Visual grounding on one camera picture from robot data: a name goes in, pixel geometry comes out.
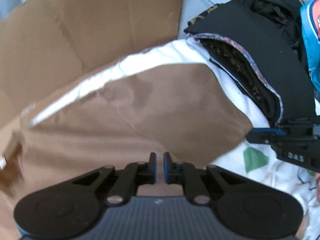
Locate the brown printed t-shirt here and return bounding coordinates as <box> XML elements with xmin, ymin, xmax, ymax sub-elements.
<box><xmin>1</xmin><ymin>63</ymin><xmax>252</xmax><ymax>239</ymax></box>

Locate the person's right hand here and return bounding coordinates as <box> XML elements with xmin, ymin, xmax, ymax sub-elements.
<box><xmin>315</xmin><ymin>173</ymin><xmax>320</xmax><ymax>203</ymax></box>

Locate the cream bear print bedsheet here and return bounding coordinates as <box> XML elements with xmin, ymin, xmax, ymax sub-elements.
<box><xmin>29</xmin><ymin>39</ymin><xmax>319</xmax><ymax>239</ymax></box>

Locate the leopard print cloth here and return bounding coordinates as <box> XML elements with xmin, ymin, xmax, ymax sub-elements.
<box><xmin>184</xmin><ymin>3</ymin><xmax>283</xmax><ymax>126</ymax></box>

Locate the black folded garment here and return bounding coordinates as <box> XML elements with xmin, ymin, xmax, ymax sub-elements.
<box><xmin>183</xmin><ymin>0</ymin><xmax>317</xmax><ymax>128</ymax></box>

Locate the teal patterned garment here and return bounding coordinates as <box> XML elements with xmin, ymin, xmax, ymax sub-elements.
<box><xmin>300</xmin><ymin>0</ymin><xmax>320</xmax><ymax>91</ymax></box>

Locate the brown cardboard sheet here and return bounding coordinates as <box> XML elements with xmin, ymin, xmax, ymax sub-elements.
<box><xmin>1</xmin><ymin>0</ymin><xmax>182</xmax><ymax>125</ymax></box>

